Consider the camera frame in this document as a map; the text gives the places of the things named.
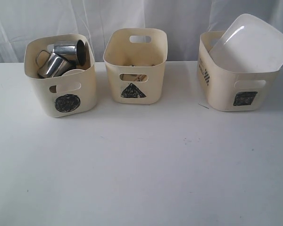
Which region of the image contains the white ceramic bowl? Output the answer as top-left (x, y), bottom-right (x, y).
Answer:
top-left (62, 69), bottom-right (85, 76)

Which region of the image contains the steel mug with round handle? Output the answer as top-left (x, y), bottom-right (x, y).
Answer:
top-left (53, 40), bottom-right (87, 66)

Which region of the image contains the steel mug with wire handle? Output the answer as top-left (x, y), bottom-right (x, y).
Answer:
top-left (35, 49), bottom-right (73, 79)

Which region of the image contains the white rectangular plate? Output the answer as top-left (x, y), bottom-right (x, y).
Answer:
top-left (209, 14), bottom-right (283, 73)

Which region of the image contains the cream bin with triangle mark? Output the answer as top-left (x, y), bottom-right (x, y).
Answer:
top-left (103, 28), bottom-right (168, 105)

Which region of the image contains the cream bin with circle mark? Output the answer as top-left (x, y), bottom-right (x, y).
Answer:
top-left (24, 34), bottom-right (97, 117)

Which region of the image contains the cream bin with square mark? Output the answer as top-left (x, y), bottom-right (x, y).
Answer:
top-left (197, 31), bottom-right (280, 112)

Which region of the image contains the white backdrop curtain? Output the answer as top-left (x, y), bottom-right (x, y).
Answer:
top-left (0, 0), bottom-right (283, 63)

